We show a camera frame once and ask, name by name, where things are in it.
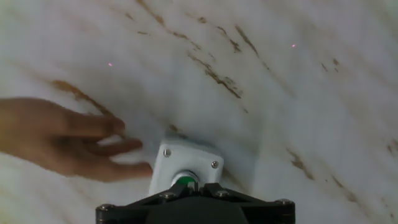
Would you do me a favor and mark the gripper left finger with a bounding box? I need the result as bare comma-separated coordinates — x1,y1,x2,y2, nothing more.
95,182,199,224

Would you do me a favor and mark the bare human hand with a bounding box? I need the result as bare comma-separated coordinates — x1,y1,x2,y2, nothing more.
0,97,154,183

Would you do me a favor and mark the grey box with green button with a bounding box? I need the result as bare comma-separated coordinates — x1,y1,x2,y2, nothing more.
148,138,225,197

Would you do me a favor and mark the marble pattern table sheet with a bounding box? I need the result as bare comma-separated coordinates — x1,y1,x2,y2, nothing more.
0,0,398,224

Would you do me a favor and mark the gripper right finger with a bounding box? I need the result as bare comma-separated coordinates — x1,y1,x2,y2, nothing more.
198,182,296,224

